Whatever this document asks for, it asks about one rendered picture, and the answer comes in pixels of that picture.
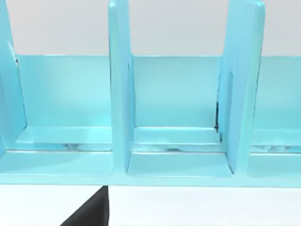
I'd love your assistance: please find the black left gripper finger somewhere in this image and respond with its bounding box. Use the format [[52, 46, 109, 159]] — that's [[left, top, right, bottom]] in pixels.
[[59, 185, 111, 226]]

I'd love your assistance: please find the light blue rack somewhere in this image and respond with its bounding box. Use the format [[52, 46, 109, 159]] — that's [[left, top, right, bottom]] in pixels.
[[0, 0, 301, 186]]

